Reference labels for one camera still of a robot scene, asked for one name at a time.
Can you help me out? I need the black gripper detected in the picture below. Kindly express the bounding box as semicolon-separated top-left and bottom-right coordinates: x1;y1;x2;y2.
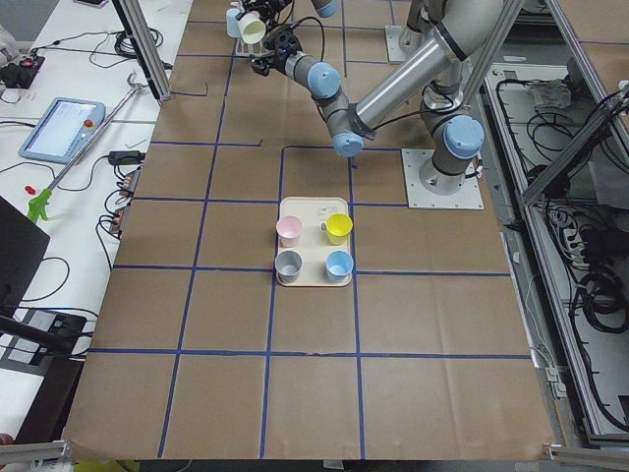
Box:
250;29;298;76
242;0;293;25

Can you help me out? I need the yellow cup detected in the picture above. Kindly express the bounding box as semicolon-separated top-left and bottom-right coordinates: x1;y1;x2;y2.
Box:
325;213;353;246

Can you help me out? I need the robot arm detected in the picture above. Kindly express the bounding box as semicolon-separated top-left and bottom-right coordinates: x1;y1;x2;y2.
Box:
251;1;502;196
226;1;443;55

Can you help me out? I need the green handled reacher grabber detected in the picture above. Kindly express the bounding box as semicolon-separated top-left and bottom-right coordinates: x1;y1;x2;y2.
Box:
27;73;146;223

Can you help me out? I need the black power adapter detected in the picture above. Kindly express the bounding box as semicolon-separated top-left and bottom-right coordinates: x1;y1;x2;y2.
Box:
107;150;145;166

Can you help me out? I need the light blue cup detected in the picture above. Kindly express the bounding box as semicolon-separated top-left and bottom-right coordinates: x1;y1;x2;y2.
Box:
225;7;241;38

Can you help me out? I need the pink cup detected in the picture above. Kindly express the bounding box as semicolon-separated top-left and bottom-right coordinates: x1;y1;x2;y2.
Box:
275;215;303;248

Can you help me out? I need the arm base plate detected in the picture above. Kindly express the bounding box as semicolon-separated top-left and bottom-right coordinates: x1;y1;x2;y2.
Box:
384;26;423;64
401;148;485;210

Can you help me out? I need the blue teach pendant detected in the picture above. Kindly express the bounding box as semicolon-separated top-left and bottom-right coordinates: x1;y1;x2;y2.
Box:
18;97;106;164

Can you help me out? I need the cream plastic tray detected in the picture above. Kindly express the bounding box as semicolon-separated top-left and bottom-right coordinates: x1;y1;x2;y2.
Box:
276;197;353;287

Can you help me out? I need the aluminium frame post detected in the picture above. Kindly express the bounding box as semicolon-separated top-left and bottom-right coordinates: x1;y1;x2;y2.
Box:
112;0;171;103

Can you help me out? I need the grey cup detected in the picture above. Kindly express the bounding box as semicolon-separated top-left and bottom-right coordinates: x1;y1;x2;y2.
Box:
274;250;303;284

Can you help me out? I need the cream white cup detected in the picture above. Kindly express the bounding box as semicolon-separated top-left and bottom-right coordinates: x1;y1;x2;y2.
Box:
238;16;266;44

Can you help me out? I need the white wire cup rack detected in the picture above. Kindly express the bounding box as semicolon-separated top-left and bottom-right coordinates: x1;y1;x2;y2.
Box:
234;38;268;57

